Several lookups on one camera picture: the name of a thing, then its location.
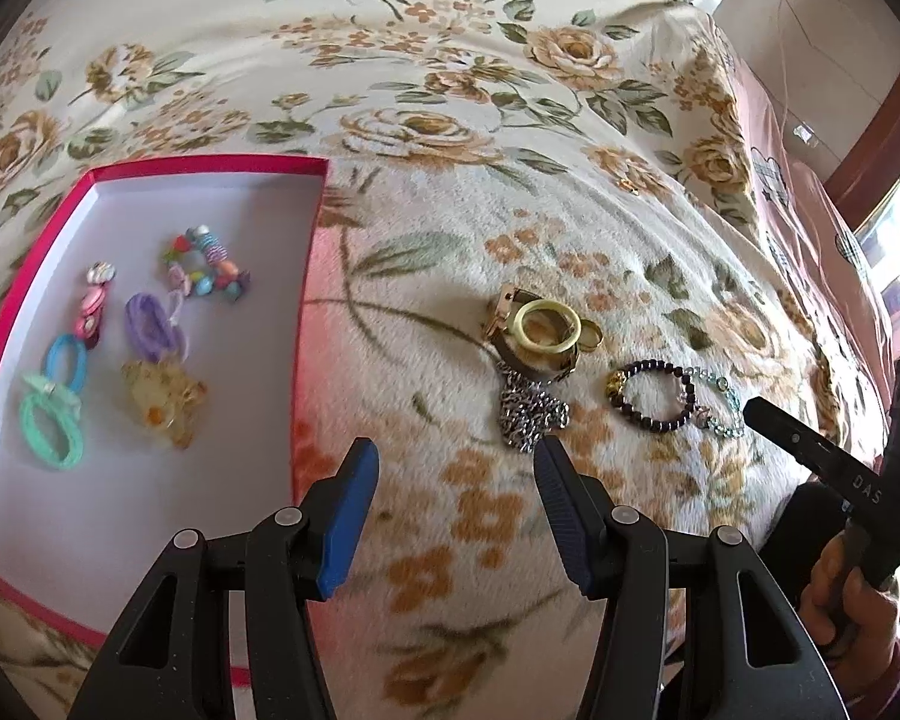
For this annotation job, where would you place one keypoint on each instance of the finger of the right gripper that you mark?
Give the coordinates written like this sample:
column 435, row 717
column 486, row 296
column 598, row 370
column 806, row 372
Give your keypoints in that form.
column 835, row 467

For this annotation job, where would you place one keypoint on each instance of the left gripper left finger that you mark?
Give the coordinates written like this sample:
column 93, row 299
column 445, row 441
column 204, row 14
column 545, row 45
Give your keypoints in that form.
column 335, row 510

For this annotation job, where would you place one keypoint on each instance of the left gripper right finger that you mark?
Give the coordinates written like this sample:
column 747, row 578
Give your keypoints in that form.
column 578, row 511

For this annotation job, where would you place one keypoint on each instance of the gold wrist watch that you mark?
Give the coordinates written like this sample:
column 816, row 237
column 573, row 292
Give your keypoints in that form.
column 539, row 338

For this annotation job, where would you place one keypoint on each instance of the yellow translucent hair claw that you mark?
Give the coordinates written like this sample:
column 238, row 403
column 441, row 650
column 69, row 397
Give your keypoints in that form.
column 167, row 399

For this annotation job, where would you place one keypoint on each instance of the person's right hand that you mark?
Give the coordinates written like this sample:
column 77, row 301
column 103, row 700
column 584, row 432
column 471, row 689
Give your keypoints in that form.
column 876, row 615

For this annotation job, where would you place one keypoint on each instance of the red cardboard box lid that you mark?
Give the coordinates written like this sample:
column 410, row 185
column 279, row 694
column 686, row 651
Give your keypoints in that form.
column 147, row 353

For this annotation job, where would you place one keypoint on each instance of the pink cartoon hair clip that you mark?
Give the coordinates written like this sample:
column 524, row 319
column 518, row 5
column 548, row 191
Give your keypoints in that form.
column 88, row 325

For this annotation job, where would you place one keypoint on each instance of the floral fleece blanket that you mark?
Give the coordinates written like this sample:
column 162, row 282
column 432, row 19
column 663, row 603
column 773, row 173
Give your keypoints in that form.
column 601, row 152

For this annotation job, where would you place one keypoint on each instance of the wooden door frame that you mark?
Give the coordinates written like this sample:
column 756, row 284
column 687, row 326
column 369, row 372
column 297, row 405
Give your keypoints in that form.
column 871, row 167

